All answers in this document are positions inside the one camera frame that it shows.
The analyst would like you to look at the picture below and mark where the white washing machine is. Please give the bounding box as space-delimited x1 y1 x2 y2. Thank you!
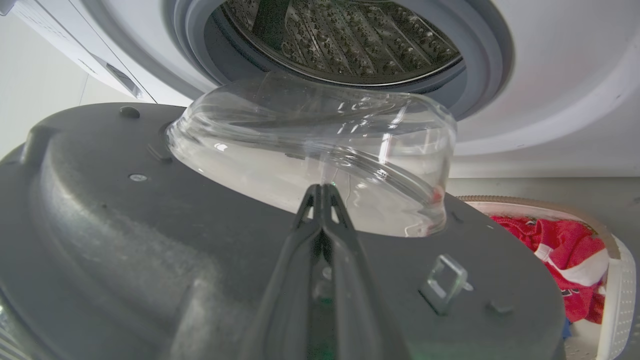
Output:
0 0 640 179

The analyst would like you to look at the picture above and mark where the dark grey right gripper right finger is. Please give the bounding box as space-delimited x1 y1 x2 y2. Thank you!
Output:
321 183 412 360

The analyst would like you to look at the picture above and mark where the grey washing machine door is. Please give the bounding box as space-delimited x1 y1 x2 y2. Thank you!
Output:
0 71 567 360

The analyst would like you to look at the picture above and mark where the white plastic laundry basket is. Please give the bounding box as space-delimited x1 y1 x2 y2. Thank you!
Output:
457 195 638 360

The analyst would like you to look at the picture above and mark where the grey rubber door gasket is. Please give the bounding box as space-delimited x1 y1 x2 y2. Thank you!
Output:
172 0 515 121

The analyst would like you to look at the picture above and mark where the steel washing machine drum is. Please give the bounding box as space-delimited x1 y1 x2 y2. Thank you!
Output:
220 0 463 87

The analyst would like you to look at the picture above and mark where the red and white garment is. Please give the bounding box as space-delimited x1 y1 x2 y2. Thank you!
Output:
489 215 611 325

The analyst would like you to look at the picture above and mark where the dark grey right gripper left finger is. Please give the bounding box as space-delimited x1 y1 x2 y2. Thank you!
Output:
236 184 323 360

